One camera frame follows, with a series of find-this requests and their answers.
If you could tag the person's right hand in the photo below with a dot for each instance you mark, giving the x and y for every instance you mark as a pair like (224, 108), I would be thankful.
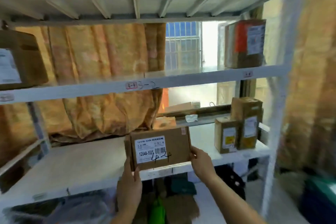
(203, 164)

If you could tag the person's left hand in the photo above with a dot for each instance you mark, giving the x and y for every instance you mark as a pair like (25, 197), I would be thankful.
(129, 189)

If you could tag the person's right thumb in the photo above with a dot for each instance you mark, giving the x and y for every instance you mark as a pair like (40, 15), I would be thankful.
(195, 150)

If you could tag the person's left thumb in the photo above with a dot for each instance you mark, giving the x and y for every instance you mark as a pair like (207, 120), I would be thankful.
(137, 175)

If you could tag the brown labelled cardboard box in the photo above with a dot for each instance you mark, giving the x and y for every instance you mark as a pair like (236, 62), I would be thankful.
(170, 147)

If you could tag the person's right forearm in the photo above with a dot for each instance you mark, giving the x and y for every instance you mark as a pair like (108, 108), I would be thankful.
(231, 202)

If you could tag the person's left forearm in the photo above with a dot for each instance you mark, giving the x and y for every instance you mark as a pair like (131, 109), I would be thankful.
(126, 217)

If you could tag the crumpled white paper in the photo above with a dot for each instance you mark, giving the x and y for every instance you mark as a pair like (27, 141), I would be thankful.
(191, 118)

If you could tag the small brown cardboard box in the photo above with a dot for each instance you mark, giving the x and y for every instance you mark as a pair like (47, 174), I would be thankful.
(225, 136)

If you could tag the teal cloth bag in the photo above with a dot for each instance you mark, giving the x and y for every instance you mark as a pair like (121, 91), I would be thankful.
(182, 187)

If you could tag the green plastic bottle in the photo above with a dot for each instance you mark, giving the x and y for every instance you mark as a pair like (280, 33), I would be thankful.
(157, 212)

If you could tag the small tan cardboard box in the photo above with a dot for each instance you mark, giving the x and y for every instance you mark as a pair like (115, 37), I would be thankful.
(164, 122)

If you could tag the black bag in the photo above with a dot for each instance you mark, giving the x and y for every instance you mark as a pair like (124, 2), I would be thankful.
(232, 179)

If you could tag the flat cardboard piece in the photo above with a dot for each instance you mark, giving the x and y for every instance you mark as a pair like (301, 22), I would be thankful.
(179, 107)

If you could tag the tall brown cardboard box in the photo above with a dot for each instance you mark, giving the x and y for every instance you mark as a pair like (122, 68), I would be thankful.
(248, 121)

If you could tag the white metal shelving rack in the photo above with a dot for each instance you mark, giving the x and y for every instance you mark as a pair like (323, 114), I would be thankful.
(199, 75)

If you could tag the grey plastic bag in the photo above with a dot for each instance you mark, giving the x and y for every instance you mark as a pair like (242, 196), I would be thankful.
(68, 210)

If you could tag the window with metal grille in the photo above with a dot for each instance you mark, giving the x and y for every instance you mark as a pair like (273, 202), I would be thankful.
(182, 45)

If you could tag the cardboard box with orange tape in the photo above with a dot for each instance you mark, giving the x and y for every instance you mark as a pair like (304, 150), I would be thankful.
(244, 44)

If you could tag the orange patterned curtain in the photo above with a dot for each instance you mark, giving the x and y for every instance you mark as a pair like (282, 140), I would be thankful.
(99, 55)

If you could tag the blue and green bin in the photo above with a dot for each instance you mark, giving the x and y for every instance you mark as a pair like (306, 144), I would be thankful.
(319, 200)

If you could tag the tan side curtain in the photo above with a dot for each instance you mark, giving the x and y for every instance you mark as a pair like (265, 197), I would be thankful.
(309, 74)

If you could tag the large brown cardboard box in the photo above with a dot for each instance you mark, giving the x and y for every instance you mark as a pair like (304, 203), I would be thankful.
(21, 59)

